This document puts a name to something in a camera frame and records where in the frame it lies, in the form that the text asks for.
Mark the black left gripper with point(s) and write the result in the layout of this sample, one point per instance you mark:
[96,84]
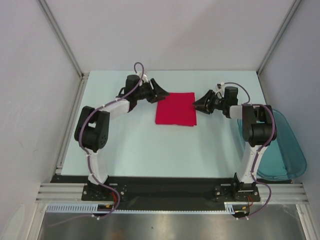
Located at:
[157,92]

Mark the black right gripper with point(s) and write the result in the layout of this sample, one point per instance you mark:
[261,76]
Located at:
[203,103]

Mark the red t shirt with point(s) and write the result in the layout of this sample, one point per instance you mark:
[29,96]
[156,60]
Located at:
[177,109]

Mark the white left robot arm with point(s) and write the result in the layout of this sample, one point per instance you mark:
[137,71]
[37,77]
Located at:
[92,129]

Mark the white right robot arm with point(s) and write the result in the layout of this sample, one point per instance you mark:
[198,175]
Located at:
[258,131]

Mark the teal plastic basin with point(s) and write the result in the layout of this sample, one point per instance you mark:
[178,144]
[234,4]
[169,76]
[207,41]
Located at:
[283,160]

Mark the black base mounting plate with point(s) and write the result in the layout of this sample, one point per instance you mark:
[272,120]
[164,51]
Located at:
[160,191]

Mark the left aluminium corner post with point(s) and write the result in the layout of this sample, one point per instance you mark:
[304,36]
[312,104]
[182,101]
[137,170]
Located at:
[57,31]

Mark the aluminium corner post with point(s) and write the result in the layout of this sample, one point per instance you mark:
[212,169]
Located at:
[57,31]
[293,9]

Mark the white cable duct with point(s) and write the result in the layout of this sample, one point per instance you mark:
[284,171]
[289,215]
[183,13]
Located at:
[104,208]

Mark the right aluminium corner post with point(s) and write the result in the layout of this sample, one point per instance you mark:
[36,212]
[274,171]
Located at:
[293,9]

